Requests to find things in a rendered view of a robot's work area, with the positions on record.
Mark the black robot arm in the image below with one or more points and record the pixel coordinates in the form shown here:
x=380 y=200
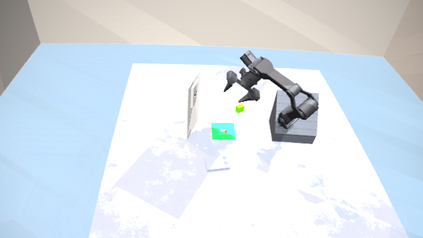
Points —
x=262 y=68

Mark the green square zone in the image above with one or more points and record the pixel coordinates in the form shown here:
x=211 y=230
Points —
x=217 y=134

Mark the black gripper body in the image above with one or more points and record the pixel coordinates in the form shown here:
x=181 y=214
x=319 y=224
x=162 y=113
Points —
x=246 y=82

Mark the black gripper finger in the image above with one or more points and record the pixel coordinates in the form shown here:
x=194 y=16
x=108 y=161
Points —
x=228 y=86
x=247 y=97

